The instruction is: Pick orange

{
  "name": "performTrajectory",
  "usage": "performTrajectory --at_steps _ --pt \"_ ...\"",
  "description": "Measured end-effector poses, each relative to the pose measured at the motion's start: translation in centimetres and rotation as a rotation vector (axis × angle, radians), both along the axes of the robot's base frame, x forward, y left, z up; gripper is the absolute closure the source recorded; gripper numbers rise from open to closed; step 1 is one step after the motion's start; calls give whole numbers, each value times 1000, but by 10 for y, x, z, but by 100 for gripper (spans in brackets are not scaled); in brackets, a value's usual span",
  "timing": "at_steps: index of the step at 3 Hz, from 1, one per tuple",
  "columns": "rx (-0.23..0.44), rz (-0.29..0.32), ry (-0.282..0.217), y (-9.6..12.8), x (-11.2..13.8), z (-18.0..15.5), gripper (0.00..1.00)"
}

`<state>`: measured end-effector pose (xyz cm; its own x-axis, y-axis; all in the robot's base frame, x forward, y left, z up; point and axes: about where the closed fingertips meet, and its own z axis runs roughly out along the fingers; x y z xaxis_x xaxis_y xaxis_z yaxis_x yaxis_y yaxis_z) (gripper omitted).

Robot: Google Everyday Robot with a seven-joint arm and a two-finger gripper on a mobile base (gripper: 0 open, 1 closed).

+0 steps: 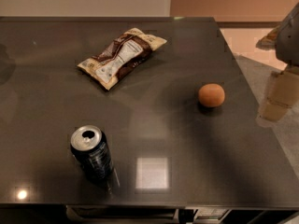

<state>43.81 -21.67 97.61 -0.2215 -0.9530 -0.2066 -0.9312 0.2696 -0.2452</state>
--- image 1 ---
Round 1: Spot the dark blue soda can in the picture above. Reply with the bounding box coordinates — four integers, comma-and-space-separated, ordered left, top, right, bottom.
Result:
70, 125, 114, 182

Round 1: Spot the orange fruit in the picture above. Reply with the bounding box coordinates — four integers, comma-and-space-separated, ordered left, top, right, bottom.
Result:
198, 83, 225, 108

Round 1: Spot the brown white snack bag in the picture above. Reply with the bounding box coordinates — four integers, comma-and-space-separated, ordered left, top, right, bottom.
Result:
78, 28, 166, 91

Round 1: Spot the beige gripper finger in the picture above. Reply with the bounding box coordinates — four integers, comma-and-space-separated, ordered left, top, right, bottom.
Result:
256, 26, 279, 50
258, 66, 299, 122

